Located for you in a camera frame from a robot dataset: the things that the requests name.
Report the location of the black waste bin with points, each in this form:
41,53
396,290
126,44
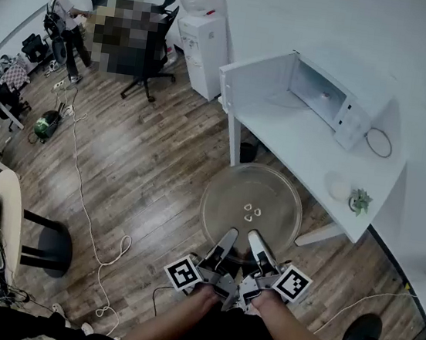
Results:
248,152

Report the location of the clear glass turntable plate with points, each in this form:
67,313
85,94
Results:
233,191

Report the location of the person's right forearm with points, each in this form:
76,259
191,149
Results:
289,331

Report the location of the checkered cloth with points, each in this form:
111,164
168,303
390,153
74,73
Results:
15,77

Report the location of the white table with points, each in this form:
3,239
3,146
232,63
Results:
301,149

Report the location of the round light wooden table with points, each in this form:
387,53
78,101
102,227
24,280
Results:
7,208

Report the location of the white water dispenser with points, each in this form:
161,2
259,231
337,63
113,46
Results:
207,52

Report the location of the black round pedestal base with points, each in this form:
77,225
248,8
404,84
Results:
53,247

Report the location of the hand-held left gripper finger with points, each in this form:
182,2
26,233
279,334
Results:
226,245

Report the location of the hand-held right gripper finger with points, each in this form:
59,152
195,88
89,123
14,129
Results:
259,247

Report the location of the white power strip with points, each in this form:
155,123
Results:
58,86

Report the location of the small white round bowl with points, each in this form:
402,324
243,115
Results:
337,186

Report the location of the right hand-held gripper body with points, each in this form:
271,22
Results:
292,284

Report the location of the small potted succulent plant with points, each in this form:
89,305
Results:
360,201

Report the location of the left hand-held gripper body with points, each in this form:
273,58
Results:
183,273

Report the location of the person's left forearm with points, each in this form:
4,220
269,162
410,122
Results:
178,316

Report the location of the white microwave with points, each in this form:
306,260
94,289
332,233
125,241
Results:
353,121

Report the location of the white shoe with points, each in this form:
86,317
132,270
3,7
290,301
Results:
88,328
59,309

